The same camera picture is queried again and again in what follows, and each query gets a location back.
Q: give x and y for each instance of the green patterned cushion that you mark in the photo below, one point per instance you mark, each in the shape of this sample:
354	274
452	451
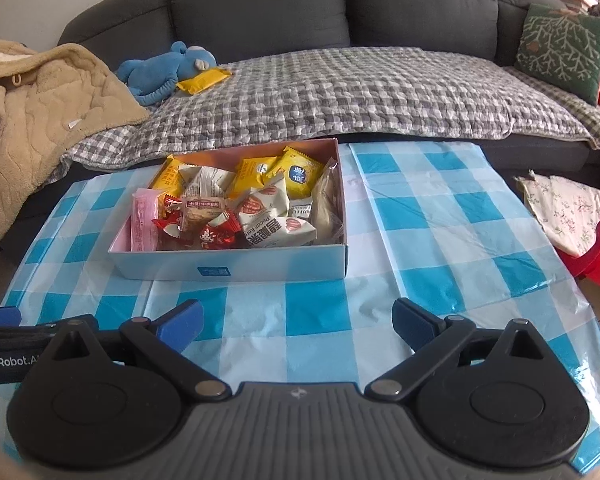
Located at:
560	45

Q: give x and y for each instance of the red wrapped candy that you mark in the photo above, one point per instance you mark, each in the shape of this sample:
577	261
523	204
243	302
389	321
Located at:
172	202
167	224

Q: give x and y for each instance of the floral beige cloth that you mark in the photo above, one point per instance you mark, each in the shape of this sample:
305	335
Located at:
565	210

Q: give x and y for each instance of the bright yellow snack packet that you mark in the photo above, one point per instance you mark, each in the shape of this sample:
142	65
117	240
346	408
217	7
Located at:
250	172

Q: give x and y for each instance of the clear packet brown label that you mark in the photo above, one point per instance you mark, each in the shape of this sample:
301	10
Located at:
202	210

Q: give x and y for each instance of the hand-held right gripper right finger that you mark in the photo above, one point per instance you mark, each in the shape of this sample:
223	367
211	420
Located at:
410	322

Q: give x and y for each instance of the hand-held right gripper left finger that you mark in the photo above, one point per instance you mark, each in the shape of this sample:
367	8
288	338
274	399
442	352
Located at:
182	325

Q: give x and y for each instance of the small white snack packet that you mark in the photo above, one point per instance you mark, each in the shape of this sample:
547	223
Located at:
300	208

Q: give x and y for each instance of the pink-lined cardboard box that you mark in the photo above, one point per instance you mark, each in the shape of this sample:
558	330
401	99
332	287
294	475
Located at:
260	265

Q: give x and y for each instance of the yellow chip packet blue label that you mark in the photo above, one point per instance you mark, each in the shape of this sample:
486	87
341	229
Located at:
300	175

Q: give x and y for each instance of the white crumpled packet red print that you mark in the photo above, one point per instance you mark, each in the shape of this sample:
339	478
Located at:
262	202

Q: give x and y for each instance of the pink snack packet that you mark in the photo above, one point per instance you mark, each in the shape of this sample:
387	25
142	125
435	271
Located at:
145	220

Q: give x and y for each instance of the clear packet with cream cake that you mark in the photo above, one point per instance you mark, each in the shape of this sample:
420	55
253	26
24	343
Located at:
327	200

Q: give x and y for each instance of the tan fleece jacket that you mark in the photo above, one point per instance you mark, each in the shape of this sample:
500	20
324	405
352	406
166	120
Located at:
40	125

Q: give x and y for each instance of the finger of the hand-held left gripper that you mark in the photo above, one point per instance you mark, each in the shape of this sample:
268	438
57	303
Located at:
0	317

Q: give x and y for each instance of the large white packet black print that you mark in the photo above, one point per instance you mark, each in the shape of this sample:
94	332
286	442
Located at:
275	232

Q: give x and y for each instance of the grey checked quilted blanket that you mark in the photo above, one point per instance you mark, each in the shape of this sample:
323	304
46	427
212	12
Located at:
355	95

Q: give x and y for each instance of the blue checked tablecloth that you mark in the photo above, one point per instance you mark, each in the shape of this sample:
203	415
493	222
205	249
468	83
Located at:
430	260

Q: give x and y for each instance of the blue plush toy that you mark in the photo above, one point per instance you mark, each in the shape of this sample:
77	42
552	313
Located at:
150	72

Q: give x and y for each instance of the dark grey sofa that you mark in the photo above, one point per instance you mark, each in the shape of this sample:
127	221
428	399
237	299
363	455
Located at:
260	5

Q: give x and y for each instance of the yellow packet beside plush toy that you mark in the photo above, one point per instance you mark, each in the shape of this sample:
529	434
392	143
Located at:
202	81

